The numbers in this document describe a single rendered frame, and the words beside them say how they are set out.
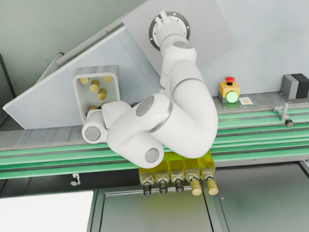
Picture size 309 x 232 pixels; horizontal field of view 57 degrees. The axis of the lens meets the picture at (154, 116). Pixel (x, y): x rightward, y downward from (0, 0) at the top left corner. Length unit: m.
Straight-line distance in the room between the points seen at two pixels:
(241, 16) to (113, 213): 0.90
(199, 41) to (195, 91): 0.52
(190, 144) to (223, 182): 0.73
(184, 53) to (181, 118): 0.28
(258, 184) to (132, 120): 0.85
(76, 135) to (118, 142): 0.67
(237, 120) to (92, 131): 0.57
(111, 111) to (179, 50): 0.26
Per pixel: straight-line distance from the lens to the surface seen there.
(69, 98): 1.29
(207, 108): 0.62
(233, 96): 1.19
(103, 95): 1.18
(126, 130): 0.59
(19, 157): 1.29
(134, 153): 0.64
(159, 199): 1.19
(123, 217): 1.15
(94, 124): 0.90
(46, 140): 1.31
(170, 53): 0.82
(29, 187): 1.45
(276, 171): 1.41
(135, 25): 1.09
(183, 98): 0.64
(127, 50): 1.17
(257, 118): 1.18
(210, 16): 1.12
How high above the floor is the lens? 1.86
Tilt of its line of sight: 59 degrees down
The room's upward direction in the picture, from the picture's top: 175 degrees clockwise
